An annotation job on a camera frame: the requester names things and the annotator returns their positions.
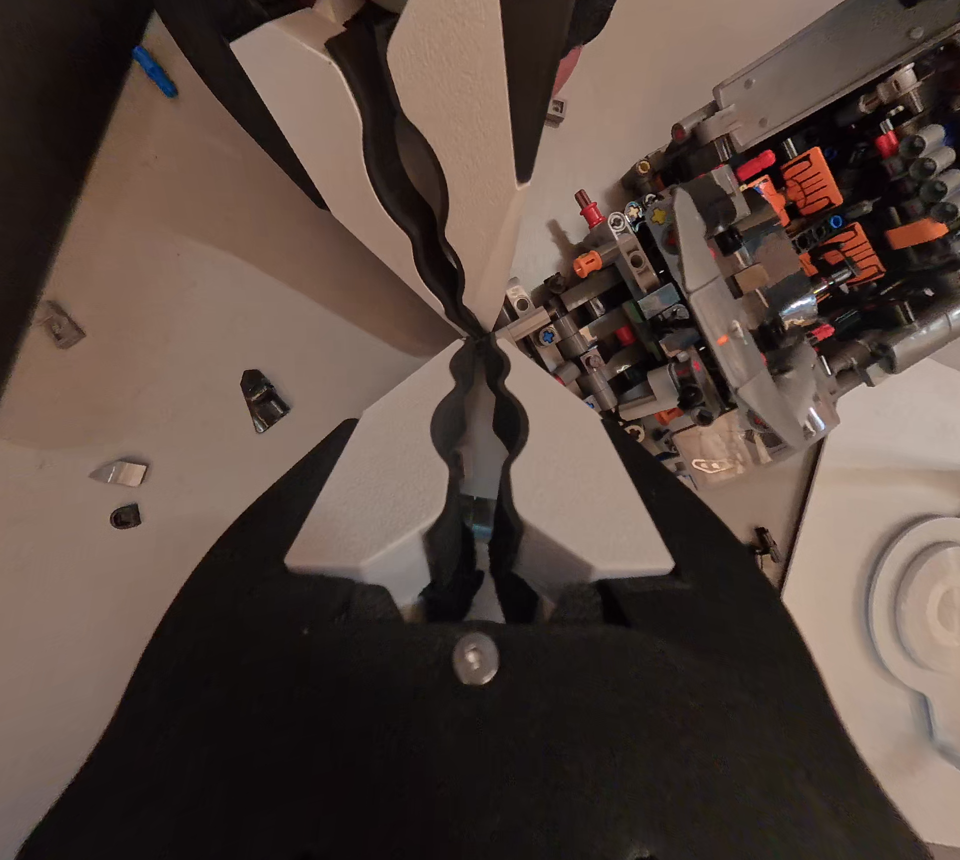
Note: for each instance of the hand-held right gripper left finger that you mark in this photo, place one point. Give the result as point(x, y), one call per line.
point(367, 500)

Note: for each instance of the blue lego pin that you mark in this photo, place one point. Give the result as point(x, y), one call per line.
point(155, 72)

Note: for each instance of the tiny black lego piece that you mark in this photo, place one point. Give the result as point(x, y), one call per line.
point(126, 516)

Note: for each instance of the small grey lego piece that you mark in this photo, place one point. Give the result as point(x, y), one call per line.
point(60, 325)

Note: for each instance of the grey black lego car model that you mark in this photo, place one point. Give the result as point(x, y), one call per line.
point(712, 290)

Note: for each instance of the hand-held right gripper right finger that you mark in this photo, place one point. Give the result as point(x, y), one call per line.
point(589, 500)

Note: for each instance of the small grey lego block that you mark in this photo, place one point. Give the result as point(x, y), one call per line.
point(478, 511)

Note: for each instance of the small black lego connector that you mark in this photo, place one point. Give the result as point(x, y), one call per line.
point(766, 545)

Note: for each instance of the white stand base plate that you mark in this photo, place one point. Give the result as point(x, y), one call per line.
point(847, 612)

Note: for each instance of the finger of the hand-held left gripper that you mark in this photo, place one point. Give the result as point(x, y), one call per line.
point(465, 87)
point(300, 109)

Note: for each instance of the grey lego tile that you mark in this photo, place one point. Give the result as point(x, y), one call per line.
point(120, 473)

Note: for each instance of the black lego wedge piece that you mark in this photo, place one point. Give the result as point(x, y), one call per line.
point(264, 401)

